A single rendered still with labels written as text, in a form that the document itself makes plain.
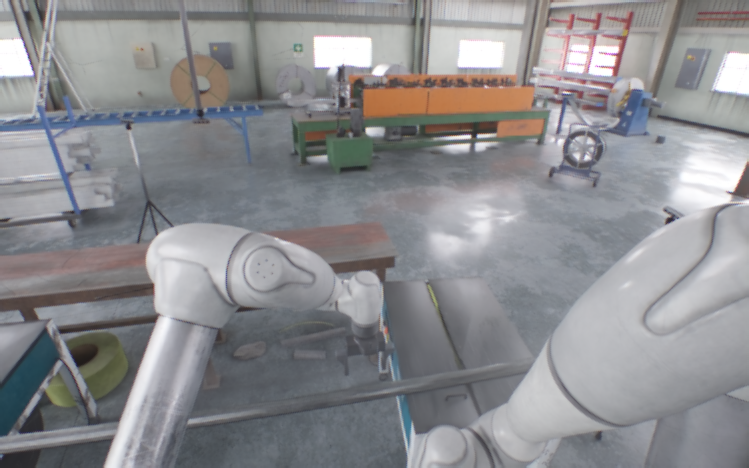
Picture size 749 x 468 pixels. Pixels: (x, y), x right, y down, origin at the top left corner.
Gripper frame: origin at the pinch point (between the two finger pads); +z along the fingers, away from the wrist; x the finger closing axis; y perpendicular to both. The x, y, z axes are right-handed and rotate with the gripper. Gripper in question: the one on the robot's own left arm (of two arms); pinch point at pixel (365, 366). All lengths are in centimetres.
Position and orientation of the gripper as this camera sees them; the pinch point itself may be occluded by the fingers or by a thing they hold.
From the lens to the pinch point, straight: 138.4
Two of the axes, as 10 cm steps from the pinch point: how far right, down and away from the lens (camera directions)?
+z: -0.2, 8.9, 4.6
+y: -2.1, -4.6, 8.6
